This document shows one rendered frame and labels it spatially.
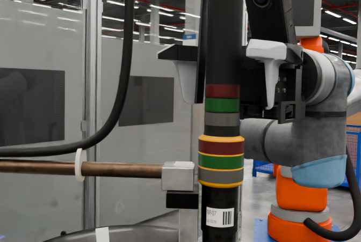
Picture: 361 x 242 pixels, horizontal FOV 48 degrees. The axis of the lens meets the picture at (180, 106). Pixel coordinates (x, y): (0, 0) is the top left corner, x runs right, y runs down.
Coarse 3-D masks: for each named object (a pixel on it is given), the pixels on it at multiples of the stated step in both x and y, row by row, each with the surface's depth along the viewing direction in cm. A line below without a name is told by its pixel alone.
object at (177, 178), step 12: (168, 168) 37; (180, 168) 37; (192, 168) 37; (168, 180) 37; (180, 180) 37; (192, 180) 37; (168, 192) 37; (180, 192) 37; (192, 192) 37; (168, 204) 37; (180, 204) 37; (192, 204) 36; (180, 216) 37; (192, 216) 37; (180, 228) 37; (192, 228) 37; (180, 240) 37; (192, 240) 37
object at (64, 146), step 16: (128, 0) 37; (128, 16) 37; (128, 32) 38; (128, 48) 38; (128, 64) 38; (128, 80) 38; (112, 112) 38; (112, 128) 38; (64, 144) 39; (80, 144) 38; (80, 160) 38; (80, 176) 38
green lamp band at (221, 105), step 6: (210, 102) 37; (216, 102) 36; (222, 102) 36; (228, 102) 36; (234, 102) 36; (240, 102) 38; (210, 108) 37; (216, 108) 36; (222, 108) 36; (228, 108) 36; (234, 108) 36
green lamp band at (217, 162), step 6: (198, 156) 38; (204, 156) 37; (210, 156) 36; (216, 156) 36; (234, 156) 36; (240, 156) 37; (198, 162) 38; (204, 162) 37; (210, 162) 36; (216, 162) 36; (222, 162) 36; (228, 162) 36; (234, 162) 36; (240, 162) 37; (216, 168) 36; (222, 168) 36; (228, 168) 36; (234, 168) 36
